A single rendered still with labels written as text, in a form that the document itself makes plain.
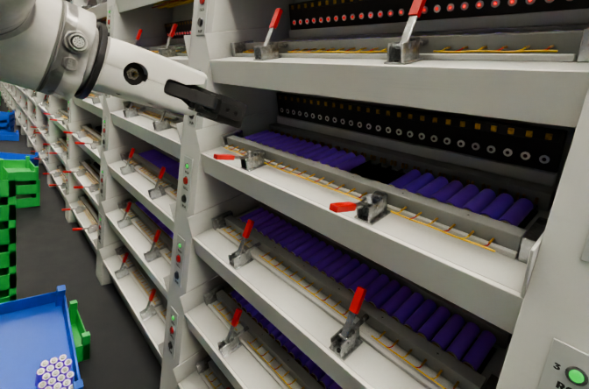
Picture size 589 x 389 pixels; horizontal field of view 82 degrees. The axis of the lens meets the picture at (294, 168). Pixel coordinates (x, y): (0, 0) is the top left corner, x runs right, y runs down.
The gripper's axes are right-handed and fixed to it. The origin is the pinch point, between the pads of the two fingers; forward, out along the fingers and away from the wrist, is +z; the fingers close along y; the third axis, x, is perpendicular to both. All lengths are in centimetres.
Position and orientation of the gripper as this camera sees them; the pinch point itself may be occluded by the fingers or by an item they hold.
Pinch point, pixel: (221, 109)
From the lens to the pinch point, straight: 44.9
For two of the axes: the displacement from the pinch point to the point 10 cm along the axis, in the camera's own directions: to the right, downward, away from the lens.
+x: -3.0, 9.5, 0.4
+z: 6.8, 1.9, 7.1
